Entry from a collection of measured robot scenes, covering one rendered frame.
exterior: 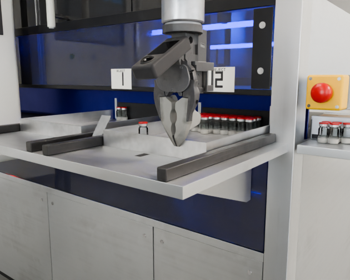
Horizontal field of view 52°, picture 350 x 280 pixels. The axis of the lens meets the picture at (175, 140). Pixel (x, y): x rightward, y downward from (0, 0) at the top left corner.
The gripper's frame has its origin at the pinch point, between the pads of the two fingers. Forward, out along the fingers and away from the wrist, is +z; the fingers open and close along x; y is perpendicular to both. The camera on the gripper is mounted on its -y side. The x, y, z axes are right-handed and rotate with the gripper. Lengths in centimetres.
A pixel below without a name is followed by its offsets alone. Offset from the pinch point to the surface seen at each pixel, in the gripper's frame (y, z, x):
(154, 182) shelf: -12.6, 4.0, -5.8
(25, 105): 35, 1, 109
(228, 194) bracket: 16.0, 13.8, -2.4
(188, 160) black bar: -6.7, 1.6, -7.7
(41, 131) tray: 1.4, 2.5, 43.8
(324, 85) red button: 24.1, -9.6, -18.6
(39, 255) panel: 28, 63, 93
